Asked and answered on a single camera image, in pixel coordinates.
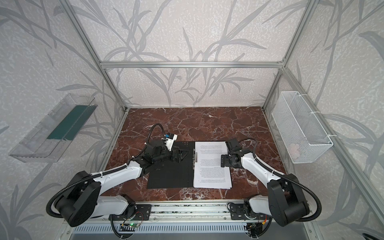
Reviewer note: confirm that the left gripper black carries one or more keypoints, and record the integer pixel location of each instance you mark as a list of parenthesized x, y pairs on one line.
[(174, 154)]

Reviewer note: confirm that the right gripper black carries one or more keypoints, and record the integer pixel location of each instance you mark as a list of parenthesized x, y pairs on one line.
[(225, 160)]

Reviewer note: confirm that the folder white cover black inside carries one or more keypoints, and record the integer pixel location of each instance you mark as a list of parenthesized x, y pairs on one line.
[(168, 175)]

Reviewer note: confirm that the printed sheet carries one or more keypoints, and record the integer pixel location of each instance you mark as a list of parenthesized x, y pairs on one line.
[(208, 172)]

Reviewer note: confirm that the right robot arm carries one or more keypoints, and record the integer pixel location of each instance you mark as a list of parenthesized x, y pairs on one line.
[(285, 202)]

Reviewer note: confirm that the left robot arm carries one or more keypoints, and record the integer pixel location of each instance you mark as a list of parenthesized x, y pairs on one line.
[(83, 197)]

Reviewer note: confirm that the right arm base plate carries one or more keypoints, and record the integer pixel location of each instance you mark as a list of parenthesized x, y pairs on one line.
[(237, 212)]

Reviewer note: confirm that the aluminium front rail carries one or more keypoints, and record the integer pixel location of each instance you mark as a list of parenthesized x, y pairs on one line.
[(166, 211)]

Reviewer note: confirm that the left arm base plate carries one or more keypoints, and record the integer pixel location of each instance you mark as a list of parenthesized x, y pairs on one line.
[(139, 212)]

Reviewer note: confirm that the white wire mesh basket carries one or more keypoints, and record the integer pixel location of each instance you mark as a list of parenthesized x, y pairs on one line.
[(300, 129)]

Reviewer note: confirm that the aluminium frame horizontal bar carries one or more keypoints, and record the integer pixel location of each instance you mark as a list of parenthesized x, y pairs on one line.
[(122, 64)]

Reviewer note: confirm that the clear plastic wall tray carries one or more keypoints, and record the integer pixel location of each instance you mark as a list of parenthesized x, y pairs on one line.
[(49, 139)]

